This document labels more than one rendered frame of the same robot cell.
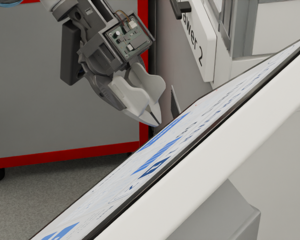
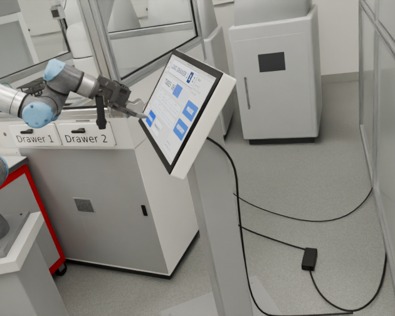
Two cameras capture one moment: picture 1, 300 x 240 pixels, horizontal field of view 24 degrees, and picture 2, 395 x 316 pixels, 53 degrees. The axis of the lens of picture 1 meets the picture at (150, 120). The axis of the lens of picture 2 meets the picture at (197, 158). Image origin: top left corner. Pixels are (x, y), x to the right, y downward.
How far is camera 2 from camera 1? 1.01 m
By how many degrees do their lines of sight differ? 46
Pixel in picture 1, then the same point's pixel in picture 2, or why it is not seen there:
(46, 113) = not seen: hidden behind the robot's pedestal
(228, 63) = (125, 121)
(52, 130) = not seen: hidden behind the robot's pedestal
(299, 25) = (136, 96)
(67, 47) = (101, 107)
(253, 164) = (148, 167)
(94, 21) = (110, 86)
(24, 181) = not seen: outside the picture
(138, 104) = (140, 109)
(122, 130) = (50, 256)
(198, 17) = (93, 125)
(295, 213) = (167, 187)
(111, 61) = (123, 97)
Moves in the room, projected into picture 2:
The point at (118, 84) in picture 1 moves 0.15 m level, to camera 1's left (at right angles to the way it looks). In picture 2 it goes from (129, 106) to (98, 123)
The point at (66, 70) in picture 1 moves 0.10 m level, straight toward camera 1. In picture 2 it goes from (102, 120) to (126, 120)
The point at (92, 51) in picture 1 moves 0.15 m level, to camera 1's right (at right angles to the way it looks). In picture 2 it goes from (116, 96) to (145, 82)
